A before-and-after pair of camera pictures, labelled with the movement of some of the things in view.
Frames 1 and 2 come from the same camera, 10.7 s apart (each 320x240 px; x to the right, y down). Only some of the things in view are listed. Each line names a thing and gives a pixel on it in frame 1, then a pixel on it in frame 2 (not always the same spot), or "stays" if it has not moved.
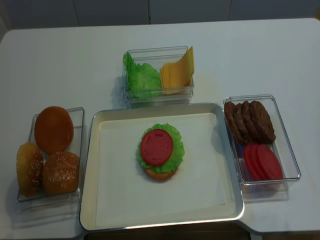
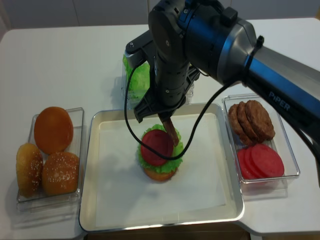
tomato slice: x=250 y=163 -> x=245 y=172
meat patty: x=233 y=123 -> x=170 y=131
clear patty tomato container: x=266 y=163 stays
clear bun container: x=51 y=175 stays
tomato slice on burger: x=156 y=146 stays
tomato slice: x=271 y=164 stays
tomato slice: x=258 y=165 -> x=247 y=152
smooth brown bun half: x=53 y=129 stays
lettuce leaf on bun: x=177 y=153 stays
